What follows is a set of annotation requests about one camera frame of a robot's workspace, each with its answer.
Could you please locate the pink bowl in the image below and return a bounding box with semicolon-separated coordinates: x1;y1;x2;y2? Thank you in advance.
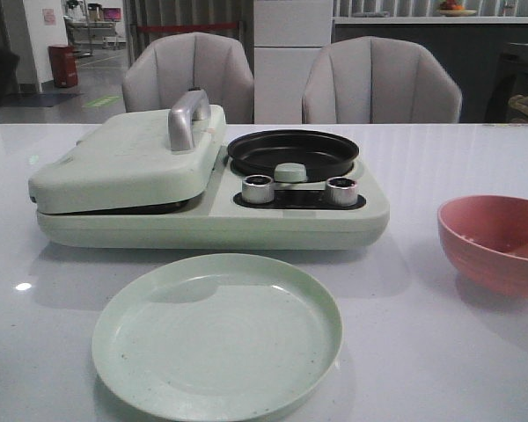
437;195;528;298

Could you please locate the white cabinet column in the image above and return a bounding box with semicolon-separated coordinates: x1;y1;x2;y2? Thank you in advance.
253;1;333;124

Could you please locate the beige chair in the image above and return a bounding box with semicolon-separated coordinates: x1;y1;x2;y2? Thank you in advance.
122;33;254;124
302;36;462;124

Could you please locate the red trash bin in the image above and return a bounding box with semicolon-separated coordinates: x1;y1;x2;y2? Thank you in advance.
48;45;78;88

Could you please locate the mint green plate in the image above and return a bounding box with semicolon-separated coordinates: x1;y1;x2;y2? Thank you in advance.
92;253;343;421

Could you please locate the black round frying pan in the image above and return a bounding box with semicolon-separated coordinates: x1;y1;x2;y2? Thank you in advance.
227;129;359;182

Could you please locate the beige chair left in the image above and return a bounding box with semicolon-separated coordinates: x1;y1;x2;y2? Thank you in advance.
122;33;254;124

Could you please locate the mint green breakfast maker base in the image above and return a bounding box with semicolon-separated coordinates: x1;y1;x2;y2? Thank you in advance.
37;148;390;251

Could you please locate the dark counter with white top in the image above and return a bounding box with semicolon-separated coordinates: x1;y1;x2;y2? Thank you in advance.
332;16;528;123

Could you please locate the mint green pan handle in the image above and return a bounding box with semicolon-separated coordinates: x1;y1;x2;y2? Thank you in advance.
274;163;308;184

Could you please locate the left silver knob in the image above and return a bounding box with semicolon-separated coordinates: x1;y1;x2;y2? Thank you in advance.
241;174;275;205

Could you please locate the beige chair right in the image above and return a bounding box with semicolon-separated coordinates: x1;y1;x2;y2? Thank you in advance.
302;36;462;124

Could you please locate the fruit bowl on counter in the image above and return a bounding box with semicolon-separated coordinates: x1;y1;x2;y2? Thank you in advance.
436;0;477;17

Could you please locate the dark appliance at right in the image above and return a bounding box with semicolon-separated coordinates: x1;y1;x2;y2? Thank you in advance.
485;42;528;123

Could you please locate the silver knob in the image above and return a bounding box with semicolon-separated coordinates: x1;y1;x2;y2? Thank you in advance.
324;177;358;207
241;174;275;205

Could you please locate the right silver knob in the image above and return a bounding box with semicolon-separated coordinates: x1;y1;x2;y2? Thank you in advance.
324;177;358;207

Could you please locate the dark floor mat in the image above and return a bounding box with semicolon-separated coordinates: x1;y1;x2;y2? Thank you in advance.
3;92;80;108

